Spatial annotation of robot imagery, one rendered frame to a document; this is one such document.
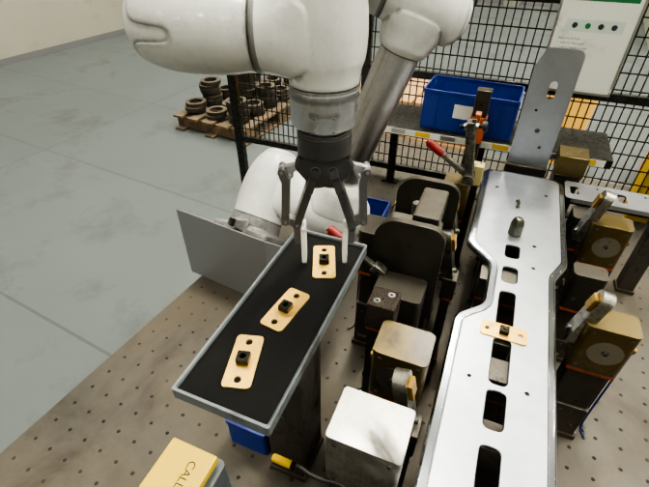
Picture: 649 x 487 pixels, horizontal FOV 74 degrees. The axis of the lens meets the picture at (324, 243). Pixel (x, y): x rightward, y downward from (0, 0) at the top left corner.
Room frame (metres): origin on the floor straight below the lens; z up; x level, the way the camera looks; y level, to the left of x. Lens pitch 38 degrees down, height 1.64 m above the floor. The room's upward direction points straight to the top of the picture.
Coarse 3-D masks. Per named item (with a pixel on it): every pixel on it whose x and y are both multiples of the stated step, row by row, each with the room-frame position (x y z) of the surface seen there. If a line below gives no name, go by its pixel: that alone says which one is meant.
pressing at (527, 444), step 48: (480, 192) 1.03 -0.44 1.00; (528, 192) 1.04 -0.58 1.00; (480, 240) 0.82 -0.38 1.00; (528, 240) 0.82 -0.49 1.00; (528, 288) 0.66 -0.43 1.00; (480, 336) 0.53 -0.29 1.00; (528, 336) 0.53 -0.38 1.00; (480, 384) 0.42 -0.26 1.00; (528, 384) 0.42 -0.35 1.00; (432, 432) 0.34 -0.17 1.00; (480, 432) 0.34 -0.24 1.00; (528, 432) 0.34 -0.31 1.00; (432, 480) 0.27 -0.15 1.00; (528, 480) 0.27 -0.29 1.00
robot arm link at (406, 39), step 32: (416, 0) 1.02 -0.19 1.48; (448, 0) 1.02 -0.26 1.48; (384, 32) 1.06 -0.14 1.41; (416, 32) 1.02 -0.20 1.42; (448, 32) 1.02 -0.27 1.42; (384, 64) 1.06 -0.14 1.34; (416, 64) 1.08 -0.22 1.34; (384, 96) 1.05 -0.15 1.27; (384, 128) 1.08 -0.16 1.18; (320, 192) 1.06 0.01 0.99; (352, 192) 1.05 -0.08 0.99; (320, 224) 1.04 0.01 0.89
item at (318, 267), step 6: (318, 246) 0.59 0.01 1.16; (324, 246) 0.59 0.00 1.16; (330, 246) 0.59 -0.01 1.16; (318, 252) 0.58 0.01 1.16; (324, 252) 0.58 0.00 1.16; (330, 252) 0.58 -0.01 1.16; (318, 258) 0.56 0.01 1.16; (324, 258) 0.56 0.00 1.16; (330, 258) 0.56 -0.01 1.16; (318, 264) 0.55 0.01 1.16; (324, 264) 0.55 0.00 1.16; (330, 264) 0.55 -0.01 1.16; (318, 270) 0.53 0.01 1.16; (324, 270) 0.53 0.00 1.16; (330, 270) 0.53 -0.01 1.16; (318, 276) 0.52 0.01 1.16; (324, 276) 0.52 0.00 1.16; (330, 276) 0.52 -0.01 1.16
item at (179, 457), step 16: (176, 448) 0.24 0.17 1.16; (192, 448) 0.24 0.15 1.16; (160, 464) 0.22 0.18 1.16; (176, 464) 0.22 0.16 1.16; (192, 464) 0.22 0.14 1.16; (208, 464) 0.22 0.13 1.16; (144, 480) 0.20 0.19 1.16; (160, 480) 0.20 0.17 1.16; (176, 480) 0.20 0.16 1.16; (192, 480) 0.20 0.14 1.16
